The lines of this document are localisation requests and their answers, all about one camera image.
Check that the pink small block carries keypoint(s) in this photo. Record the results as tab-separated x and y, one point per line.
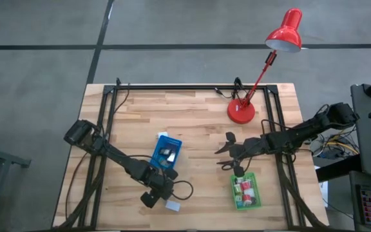
245	185

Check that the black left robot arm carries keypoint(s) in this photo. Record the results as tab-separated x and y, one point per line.
121	161

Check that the green white wall charger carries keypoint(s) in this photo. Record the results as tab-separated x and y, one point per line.
237	188
238	198

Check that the red desk lamp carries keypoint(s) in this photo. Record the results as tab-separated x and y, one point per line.
241	111

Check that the black aluminium rig frame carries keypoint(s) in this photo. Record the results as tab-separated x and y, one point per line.
188	87

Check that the white charger with black rim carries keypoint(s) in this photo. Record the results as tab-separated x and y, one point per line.
239	179

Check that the white cube wall charger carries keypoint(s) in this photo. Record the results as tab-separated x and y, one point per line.
163	134

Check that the blue plastic basket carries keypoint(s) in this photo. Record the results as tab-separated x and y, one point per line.
176	145

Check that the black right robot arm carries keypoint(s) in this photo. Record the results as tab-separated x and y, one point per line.
301	133

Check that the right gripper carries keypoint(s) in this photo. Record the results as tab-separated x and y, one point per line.
246	148

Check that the grey equipment cart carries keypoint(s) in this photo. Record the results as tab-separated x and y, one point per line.
362	138

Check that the green plastic basket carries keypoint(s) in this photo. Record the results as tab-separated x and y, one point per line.
258	193

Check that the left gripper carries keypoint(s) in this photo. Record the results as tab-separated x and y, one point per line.
161	187

